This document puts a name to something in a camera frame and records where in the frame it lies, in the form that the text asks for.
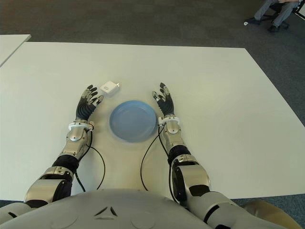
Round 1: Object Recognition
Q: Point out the grey robot torso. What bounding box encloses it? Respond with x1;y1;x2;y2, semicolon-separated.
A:
0;187;215;229

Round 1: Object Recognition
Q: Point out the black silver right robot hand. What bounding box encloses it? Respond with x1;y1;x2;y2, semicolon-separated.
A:
151;82;176;117

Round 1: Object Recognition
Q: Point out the seated person in grey trousers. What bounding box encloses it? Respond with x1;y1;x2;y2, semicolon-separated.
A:
254;0;301;31

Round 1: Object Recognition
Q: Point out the blue round plate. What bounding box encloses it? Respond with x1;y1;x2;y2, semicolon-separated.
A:
109;100;159;143

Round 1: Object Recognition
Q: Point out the white side table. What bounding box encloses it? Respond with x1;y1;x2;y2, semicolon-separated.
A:
0;34;31;67

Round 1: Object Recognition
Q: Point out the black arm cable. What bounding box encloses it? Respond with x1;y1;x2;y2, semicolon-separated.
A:
140;124;184;206
75;125;106;192

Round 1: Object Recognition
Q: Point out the black office chair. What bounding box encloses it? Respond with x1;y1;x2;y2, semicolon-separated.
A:
259;3;301;27

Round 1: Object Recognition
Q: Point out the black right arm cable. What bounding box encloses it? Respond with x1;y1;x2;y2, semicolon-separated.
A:
140;124;184;206

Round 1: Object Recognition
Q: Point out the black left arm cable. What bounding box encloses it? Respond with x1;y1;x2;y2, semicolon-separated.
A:
75;125;106;192

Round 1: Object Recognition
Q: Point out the beige robot leg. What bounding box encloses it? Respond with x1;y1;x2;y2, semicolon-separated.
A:
234;199;302;229

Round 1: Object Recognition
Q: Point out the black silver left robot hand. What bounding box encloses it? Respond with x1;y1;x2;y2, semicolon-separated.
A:
75;84;105;121

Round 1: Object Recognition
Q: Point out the white square charger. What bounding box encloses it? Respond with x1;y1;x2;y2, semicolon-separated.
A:
99;81;122;98

